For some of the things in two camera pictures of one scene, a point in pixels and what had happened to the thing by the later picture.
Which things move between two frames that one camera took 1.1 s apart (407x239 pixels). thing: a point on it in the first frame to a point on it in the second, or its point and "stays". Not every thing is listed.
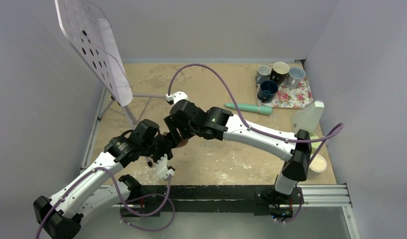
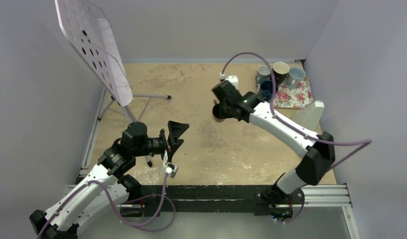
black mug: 279,72 stays
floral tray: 286,97 stays
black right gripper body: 186,132 to 226,109
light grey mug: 295,73 stays
